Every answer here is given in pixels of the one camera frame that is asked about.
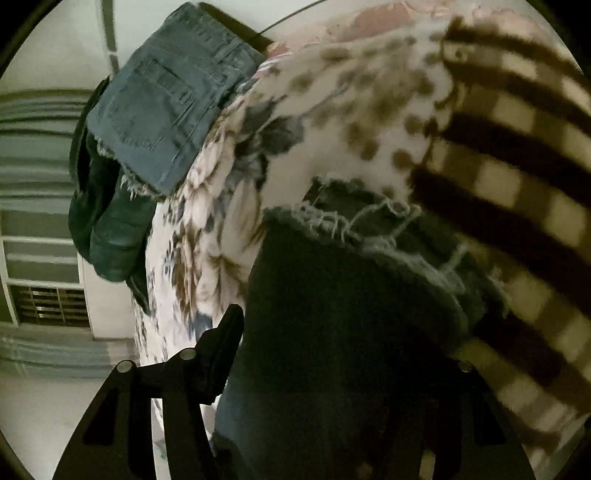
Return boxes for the window with metal grille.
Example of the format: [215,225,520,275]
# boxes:
[0,233,93,329]

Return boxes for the floral printed bedsheet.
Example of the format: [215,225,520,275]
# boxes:
[133,41,296,480]

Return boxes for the dark frayed denim pants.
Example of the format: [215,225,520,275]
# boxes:
[210,176,511,480]

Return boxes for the dark green leather jacket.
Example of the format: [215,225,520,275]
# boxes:
[68,76,160,315]

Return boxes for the leopard spotted blanket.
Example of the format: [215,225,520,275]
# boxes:
[259,18,462,217]

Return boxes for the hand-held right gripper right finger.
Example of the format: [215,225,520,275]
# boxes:
[388,359,539,480]

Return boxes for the black and cream checked blanket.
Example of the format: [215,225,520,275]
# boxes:
[411,16,591,462]

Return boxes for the blue denim shorts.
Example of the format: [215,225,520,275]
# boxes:
[87,2,266,197]

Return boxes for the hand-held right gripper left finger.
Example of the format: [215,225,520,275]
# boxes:
[52,304,245,480]

